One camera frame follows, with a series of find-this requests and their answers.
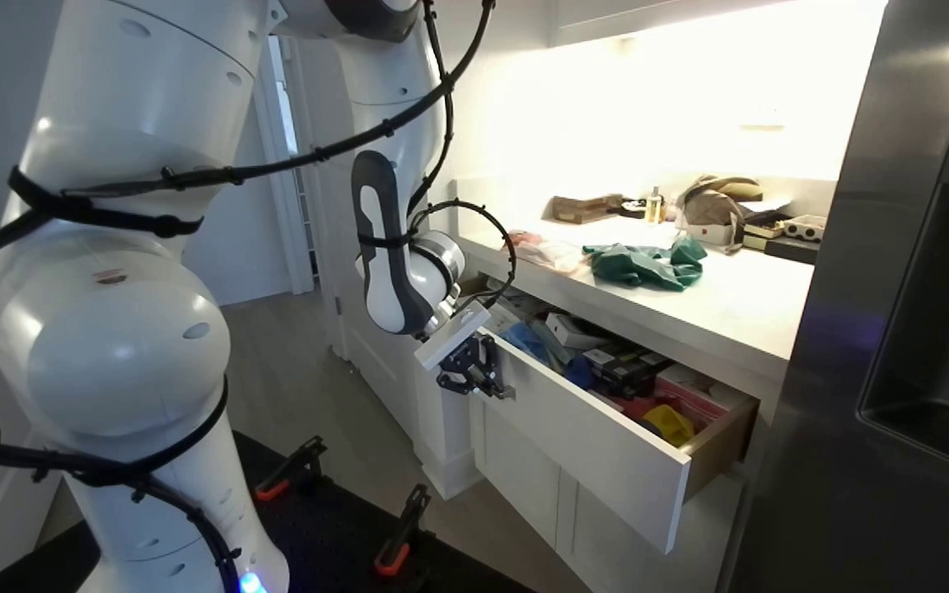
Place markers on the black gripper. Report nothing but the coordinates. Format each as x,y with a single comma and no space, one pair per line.
471,353

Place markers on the white cabinet drawer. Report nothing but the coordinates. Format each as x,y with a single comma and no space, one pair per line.
593,449

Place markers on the green fabric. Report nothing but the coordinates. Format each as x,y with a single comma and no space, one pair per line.
641,267

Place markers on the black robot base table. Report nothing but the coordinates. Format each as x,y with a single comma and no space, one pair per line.
321,539

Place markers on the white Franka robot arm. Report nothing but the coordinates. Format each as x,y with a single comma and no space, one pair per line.
114,331

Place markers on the tall white cabinet panel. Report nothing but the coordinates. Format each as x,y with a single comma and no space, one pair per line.
429,441

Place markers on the white base cabinet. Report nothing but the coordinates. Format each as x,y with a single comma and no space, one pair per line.
759,308

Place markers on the blue plastic item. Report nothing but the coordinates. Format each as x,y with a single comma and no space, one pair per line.
529,344

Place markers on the small white box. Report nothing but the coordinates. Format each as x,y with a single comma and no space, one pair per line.
575,331

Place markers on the black box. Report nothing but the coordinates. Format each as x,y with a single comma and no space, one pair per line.
624,373

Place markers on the red white paper packet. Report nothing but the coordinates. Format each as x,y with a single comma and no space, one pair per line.
546,251

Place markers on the orange black clamp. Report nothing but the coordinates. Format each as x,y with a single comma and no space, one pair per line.
403,532
287,467

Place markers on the white room door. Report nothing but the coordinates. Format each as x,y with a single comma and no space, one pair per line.
329,251

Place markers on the red pink box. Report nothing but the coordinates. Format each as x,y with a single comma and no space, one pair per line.
694,396

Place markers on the small amber bottle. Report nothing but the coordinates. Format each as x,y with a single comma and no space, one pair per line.
658,205

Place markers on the beige brown bag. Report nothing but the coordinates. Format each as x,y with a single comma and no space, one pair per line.
715,208

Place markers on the black cylindrical objects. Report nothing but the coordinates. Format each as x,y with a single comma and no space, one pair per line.
787,237

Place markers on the stainless steel refrigerator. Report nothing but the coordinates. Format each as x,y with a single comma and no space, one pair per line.
882,331

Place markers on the refrigerator water dispenser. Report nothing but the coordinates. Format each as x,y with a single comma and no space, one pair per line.
938,331

